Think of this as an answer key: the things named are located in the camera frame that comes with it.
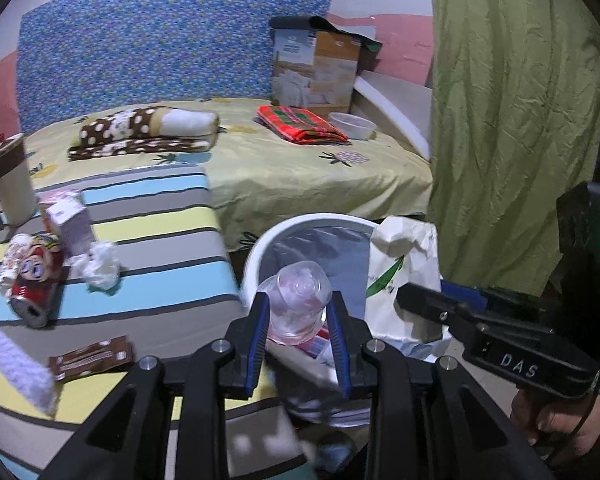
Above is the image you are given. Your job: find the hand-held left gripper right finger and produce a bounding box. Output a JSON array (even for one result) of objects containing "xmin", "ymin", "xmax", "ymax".
[{"xmin": 325, "ymin": 292, "xmax": 556, "ymax": 480}]

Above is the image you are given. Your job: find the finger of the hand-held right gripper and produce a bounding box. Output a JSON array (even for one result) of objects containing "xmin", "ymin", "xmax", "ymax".
[
  {"xmin": 396, "ymin": 282, "xmax": 486, "ymax": 341},
  {"xmin": 440, "ymin": 280, "xmax": 561, "ymax": 333}
]

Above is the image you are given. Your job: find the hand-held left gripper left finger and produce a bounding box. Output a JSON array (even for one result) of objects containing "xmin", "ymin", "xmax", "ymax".
[{"xmin": 45, "ymin": 292, "xmax": 271, "ymax": 480}]

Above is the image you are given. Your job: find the clear plastic cup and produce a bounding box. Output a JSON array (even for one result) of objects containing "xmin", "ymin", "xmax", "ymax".
[{"xmin": 255, "ymin": 262, "xmax": 332, "ymax": 346}]

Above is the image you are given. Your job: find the white paper bag green print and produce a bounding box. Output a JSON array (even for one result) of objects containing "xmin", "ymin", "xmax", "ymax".
[{"xmin": 365, "ymin": 215, "xmax": 451, "ymax": 356}]

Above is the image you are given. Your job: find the white round bin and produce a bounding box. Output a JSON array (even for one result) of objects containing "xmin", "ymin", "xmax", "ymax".
[{"xmin": 237, "ymin": 214, "xmax": 451, "ymax": 428}]

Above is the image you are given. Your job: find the brown snack wrapper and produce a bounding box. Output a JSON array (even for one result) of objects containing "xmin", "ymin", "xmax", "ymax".
[{"xmin": 47, "ymin": 335, "xmax": 135, "ymax": 383}]

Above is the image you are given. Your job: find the white tissue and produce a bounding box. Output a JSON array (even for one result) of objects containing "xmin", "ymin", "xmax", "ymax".
[{"xmin": 75, "ymin": 241, "xmax": 121, "ymax": 291}]

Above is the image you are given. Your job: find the crushed red can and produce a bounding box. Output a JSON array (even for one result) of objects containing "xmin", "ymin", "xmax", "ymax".
[{"xmin": 10, "ymin": 240, "xmax": 65, "ymax": 330}]

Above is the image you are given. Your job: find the person's right hand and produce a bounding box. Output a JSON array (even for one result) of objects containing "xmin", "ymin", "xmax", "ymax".
[{"xmin": 510, "ymin": 390, "xmax": 600, "ymax": 466}]

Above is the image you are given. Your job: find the translucent bin liner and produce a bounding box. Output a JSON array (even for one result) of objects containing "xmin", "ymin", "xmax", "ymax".
[{"xmin": 267, "ymin": 225, "xmax": 376, "ymax": 321}]

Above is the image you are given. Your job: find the striped table cover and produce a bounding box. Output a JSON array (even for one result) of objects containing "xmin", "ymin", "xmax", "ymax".
[{"xmin": 0, "ymin": 162, "xmax": 306, "ymax": 480}]

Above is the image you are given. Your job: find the yellow pineapple-print bedsheet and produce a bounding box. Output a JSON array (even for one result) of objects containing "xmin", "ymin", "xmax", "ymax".
[{"xmin": 22, "ymin": 97, "xmax": 433, "ymax": 253}]

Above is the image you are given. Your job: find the green curtain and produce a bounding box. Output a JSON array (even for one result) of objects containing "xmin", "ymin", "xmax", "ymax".
[{"xmin": 427, "ymin": 0, "xmax": 600, "ymax": 306}]

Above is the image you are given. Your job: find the white bowl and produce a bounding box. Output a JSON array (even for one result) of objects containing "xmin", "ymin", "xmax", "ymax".
[{"xmin": 328, "ymin": 112, "xmax": 377, "ymax": 141}]

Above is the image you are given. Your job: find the small pink carton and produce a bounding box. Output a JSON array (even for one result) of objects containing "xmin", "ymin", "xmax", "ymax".
[{"xmin": 39, "ymin": 190, "xmax": 95, "ymax": 261}]

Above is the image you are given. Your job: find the red plaid cloth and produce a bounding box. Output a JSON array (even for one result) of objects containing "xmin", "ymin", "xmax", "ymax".
[{"xmin": 254, "ymin": 105, "xmax": 351, "ymax": 146}]

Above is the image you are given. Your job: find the brown polka-dot blanket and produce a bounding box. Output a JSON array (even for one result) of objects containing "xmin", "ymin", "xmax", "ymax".
[{"xmin": 67, "ymin": 105, "xmax": 221, "ymax": 162}]

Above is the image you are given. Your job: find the crumpled patterned paper cup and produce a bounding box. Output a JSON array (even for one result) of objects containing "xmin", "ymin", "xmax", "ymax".
[{"xmin": 0, "ymin": 232, "xmax": 41, "ymax": 293}]

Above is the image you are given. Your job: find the cardboard bedding package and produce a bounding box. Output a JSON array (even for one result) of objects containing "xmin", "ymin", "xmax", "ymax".
[{"xmin": 271, "ymin": 27, "xmax": 363, "ymax": 115}]

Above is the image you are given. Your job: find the blue patterned headboard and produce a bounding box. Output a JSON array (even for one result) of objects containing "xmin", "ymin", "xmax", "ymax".
[{"xmin": 19, "ymin": 0, "xmax": 332, "ymax": 136}]

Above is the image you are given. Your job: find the black cable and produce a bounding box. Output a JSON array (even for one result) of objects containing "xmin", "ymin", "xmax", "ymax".
[{"xmin": 545, "ymin": 370, "xmax": 600, "ymax": 466}]

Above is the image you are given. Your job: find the white bed frame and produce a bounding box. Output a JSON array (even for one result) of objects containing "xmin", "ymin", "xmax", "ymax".
[{"xmin": 354, "ymin": 72, "xmax": 433, "ymax": 161}]

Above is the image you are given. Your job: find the beige mug brown handle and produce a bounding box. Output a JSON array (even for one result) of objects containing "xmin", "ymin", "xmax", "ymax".
[{"xmin": 0, "ymin": 132, "xmax": 40, "ymax": 231}]

